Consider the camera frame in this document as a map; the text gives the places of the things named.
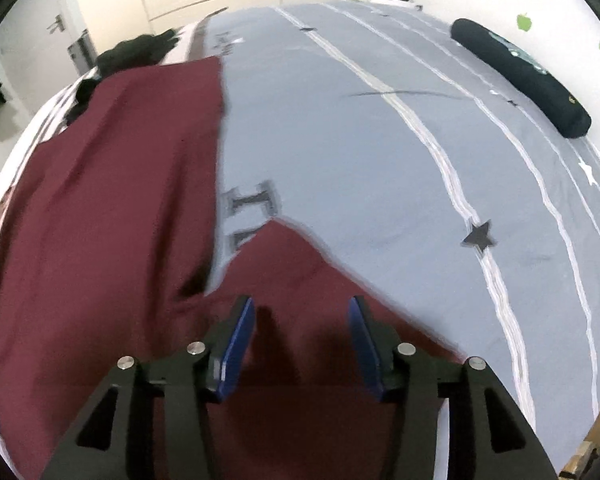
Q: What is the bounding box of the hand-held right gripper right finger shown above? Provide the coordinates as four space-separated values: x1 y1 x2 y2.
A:
348 296 556 480

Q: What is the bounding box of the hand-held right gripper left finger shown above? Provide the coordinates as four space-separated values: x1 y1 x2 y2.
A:
40 295 257 480

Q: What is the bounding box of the maroon shirt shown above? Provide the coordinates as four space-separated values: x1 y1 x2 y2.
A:
0 55 473 480

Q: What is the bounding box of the black crumpled garment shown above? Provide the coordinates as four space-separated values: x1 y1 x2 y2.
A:
75 29 181 121

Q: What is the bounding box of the navy printed pillow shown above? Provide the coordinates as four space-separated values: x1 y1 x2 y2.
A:
451 18 592 139

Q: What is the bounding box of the dark ribbed suitcase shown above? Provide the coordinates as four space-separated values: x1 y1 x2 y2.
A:
67 30 98 73

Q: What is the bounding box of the white door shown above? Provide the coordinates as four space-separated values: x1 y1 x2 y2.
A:
0 0 88 91

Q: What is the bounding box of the white headboard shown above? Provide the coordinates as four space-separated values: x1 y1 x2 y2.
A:
420 0 600 161

